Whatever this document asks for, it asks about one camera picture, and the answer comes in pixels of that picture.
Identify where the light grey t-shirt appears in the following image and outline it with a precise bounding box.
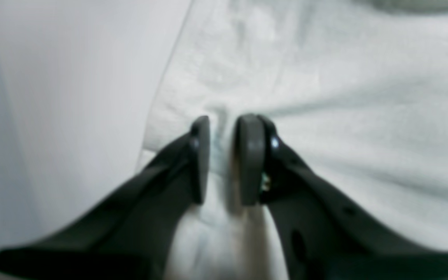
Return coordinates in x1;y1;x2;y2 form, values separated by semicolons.
138;0;448;280

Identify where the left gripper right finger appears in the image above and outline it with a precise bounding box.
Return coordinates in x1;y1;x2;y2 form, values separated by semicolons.
235;114;448;280

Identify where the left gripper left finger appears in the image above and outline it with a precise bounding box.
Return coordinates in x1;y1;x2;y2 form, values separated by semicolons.
0;116;210;280

